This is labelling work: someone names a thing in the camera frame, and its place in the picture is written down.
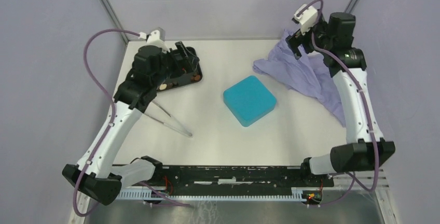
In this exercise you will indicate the lavender cloth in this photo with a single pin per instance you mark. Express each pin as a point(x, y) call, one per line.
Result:
point(307, 75)

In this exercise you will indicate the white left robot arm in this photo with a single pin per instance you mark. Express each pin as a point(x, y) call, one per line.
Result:
point(94, 174)

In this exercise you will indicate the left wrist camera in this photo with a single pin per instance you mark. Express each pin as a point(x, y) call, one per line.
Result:
point(157, 38)

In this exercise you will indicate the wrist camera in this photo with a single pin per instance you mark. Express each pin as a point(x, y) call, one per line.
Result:
point(305, 18)
point(157, 38)

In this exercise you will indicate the black chocolate tray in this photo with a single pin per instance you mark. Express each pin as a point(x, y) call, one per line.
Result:
point(186, 78)

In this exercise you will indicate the teal box lid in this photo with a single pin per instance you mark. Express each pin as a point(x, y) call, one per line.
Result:
point(249, 100)

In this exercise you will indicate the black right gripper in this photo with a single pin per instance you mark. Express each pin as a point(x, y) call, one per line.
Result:
point(296, 40)

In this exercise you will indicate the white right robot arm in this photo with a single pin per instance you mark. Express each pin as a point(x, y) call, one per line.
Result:
point(366, 148)

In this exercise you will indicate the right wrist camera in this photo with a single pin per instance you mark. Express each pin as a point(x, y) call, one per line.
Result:
point(305, 18)

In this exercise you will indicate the white oval chocolate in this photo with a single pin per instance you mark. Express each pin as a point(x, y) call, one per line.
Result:
point(162, 87)

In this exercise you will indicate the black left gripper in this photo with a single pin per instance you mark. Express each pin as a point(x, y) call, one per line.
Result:
point(183, 66)

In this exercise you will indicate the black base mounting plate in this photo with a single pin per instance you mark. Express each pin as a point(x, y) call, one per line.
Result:
point(290, 176)

